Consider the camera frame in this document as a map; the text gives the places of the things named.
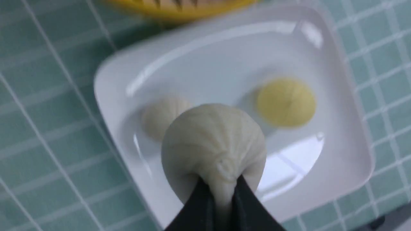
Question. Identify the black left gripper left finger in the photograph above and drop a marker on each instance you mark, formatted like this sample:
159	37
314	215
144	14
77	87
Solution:
198	213

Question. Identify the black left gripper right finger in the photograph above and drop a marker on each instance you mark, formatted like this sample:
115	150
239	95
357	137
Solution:
248	214

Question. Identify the white steamed bun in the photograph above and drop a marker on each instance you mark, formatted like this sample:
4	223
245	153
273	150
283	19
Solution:
219	144
158	116

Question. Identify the yellow steamed bun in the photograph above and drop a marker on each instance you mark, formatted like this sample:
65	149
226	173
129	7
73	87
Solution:
286	102

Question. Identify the white square plate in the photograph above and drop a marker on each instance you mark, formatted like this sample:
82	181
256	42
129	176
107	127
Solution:
226	60

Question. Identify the green checkered tablecloth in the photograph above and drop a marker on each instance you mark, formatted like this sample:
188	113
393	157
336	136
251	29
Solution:
60	171

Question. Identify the yellow rimmed bamboo steamer basket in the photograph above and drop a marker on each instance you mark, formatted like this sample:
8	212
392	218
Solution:
181	10

